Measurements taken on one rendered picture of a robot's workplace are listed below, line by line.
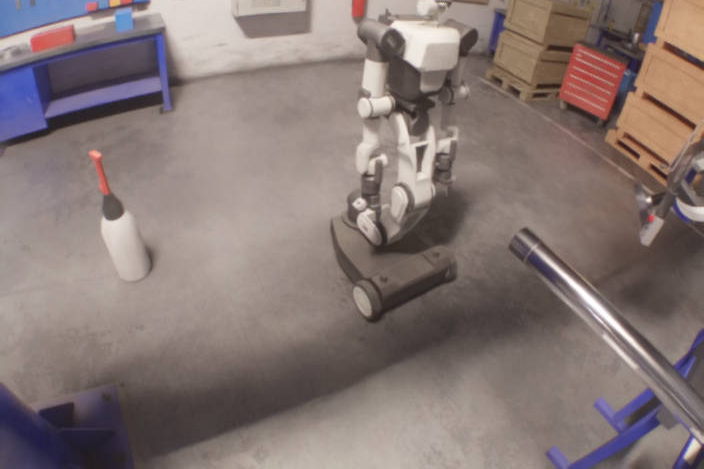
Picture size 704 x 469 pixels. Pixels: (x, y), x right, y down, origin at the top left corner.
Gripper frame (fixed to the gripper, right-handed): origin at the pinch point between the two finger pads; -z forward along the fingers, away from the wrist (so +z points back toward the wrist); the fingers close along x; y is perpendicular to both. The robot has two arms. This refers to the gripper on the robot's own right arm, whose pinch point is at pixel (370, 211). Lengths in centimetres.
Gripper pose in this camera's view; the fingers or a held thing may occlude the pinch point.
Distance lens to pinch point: 177.3
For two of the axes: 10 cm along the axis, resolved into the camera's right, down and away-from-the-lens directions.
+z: -0.1, -8.7, -4.9
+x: 5.5, 4.1, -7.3
